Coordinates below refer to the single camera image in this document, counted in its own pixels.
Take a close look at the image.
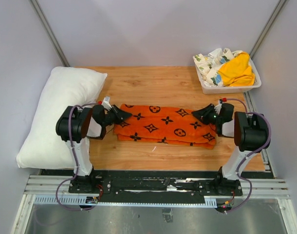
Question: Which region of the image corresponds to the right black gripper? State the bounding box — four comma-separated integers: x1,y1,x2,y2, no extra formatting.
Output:
191,104,221,125

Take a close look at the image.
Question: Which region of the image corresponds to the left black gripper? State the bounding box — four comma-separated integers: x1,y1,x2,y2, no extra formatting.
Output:
102,104,132,127

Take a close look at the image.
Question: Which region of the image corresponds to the orange patterned pillowcase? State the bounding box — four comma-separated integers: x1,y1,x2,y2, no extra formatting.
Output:
114,104,216,150

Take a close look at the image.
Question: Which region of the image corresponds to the white pillow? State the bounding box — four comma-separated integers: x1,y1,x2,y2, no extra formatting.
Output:
16,66,108,169

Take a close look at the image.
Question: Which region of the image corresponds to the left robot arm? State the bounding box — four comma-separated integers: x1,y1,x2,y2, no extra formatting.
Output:
56,104,132,193

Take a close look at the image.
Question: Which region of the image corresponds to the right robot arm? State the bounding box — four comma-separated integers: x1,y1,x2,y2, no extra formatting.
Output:
192,102,271,196

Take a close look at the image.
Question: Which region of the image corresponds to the white plastic basket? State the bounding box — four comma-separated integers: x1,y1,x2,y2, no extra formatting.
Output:
195,58,261,94

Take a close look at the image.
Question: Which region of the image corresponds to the white printed cloth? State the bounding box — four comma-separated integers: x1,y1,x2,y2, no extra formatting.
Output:
193,48,242,87

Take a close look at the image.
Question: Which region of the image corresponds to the yellow cloth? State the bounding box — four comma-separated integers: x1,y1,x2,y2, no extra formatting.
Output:
218,52,255,87

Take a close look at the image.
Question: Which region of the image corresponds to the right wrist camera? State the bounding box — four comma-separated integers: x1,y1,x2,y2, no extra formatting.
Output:
214,97,227,114

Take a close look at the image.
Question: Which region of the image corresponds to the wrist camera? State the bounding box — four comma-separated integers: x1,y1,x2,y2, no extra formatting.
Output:
97,96,112,110
214,97,227,114

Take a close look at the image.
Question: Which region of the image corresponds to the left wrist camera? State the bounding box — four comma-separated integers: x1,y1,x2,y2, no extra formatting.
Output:
97,96,112,110

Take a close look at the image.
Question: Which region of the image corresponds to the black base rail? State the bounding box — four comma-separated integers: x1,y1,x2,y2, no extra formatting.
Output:
40,169,273,205

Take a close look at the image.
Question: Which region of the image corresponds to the white slotted cable duct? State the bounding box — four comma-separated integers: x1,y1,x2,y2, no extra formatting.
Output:
33,194,218,208

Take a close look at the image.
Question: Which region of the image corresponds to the left aluminium frame post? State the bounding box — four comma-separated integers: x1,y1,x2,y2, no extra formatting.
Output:
29,0,70,67

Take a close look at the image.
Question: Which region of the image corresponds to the aluminium frame post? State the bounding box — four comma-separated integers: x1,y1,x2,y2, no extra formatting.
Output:
249,0,289,59
29,0,70,67

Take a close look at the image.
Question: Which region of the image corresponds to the right aluminium frame post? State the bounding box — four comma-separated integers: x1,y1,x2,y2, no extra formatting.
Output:
249,0,289,59

